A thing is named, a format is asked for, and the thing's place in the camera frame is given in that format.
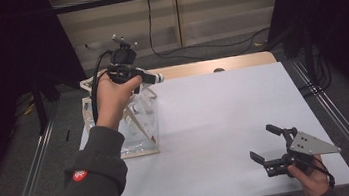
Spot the person's left hand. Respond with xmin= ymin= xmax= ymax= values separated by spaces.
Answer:
xmin=89 ymin=66 xmax=150 ymax=134

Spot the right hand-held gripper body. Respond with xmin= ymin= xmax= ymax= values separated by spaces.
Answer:
xmin=260 ymin=125 xmax=344 ymax=179

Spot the long black wall cable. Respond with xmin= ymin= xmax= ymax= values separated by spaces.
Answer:
xmin=144 ymin=0 xmax=275 ymax=67

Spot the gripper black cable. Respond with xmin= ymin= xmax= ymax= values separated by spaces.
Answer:
xmin=295 ymin=152 xmax=338 ymax=192
xmin=84 ymin=48 xmax=132 ymax=196

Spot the person's right hand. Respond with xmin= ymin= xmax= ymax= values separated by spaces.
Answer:
xmin=285 ymin=154 xmax=334 ymax=196

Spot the clear plastic wooden-framed box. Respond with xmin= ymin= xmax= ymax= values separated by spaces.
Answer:
xmin=78 ymin=64 xmax=167 ymax=164

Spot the black metal stand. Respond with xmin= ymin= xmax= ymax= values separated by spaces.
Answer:
xmin=26 ymin=68 xmax=67 ymax=136

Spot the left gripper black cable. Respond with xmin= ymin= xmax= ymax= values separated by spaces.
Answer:
xmin=84 ymin=48 xmax=132 ymax=196

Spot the bundle of black cables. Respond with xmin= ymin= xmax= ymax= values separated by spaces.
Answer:
xmin=293 ymin=42 xmax=334 ymax=99

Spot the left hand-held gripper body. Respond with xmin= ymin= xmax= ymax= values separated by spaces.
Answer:
xmin=102 ymin=31 xmax=145 ymax=89

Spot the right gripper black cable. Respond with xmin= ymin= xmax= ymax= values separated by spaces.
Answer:
xmin=295 ymin=152 xmax=338 ymax=192

